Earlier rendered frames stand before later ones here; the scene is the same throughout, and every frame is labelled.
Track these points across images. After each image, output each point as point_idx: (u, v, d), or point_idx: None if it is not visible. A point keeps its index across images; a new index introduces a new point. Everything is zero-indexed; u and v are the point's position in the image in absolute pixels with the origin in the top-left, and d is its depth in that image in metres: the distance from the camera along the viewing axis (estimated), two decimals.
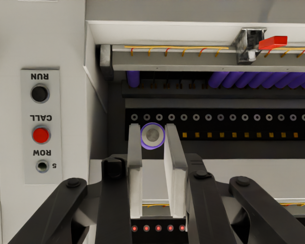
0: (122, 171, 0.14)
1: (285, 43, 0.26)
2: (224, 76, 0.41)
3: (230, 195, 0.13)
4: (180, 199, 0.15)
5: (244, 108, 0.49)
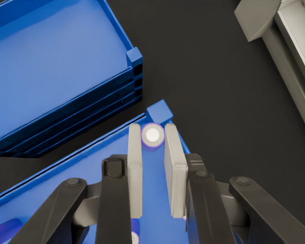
0: (122, 171, 0.14)
1: None
2: None
3: (230, 195, 0.13)
4: (180, 199, 0.15)
5: None
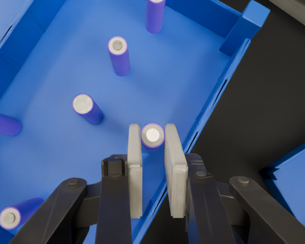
0: (122, 171, 0.14)
1: None
2: None
3: (230, 195, 0.13)
4: (180, 199, 0.15)
5: None
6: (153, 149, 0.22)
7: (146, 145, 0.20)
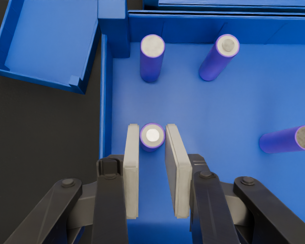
0: (117, 171, 0.14)
1: None
2: None
3: (235, 195, 0.13)
4: (184, 199, 0.15)
5: None
6: None
7: None
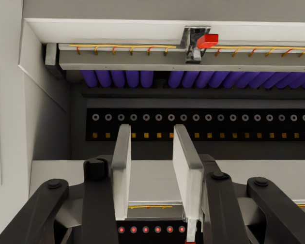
0: (104, 172, 0.14)
1: (216, 41, 0.25)
2: (180, 76, 0.40)
3: (248, 196, 0.13)
4: (196, 200, 0.15)
5: (208, 108, 0.48)
6: (132, 75, 0.39)
7: (128, 69, 0.38)
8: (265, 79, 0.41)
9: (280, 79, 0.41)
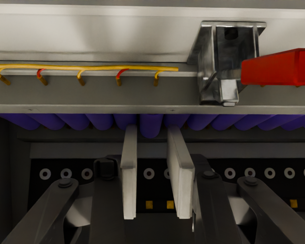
0: (114, 171, 0.14)
1: None
2: (185, 117, 0.21)
3: (238, 196, 0.13)
4: (187, 199, 0.15)
5: (229, 158, 0.30)
6: (95, 117, 0.21)
7: None
8: None
9: None
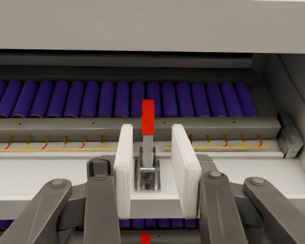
0: (107, 171, 0.14)
1: (144, 99, 0.29)
2: None
3: (245, 196, 0.13)
4: (193, 200, 0.15)
5: (109, 56, 0.40)
6: (203, 106, 0.37)
7: (208, 115, 0.36)
8: (54, 99, 0.37)
9: (38, 99, 0.36)
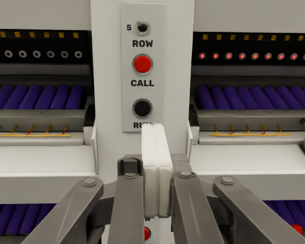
0: (138, 171, 0.14)
1: None
2: None
3: (214, 195, 0.13)
4: (165, 199, 0.15)
5: None
6: (23, 102, 0.39)
7: (25, 109, 0.38)
8: None
9: None
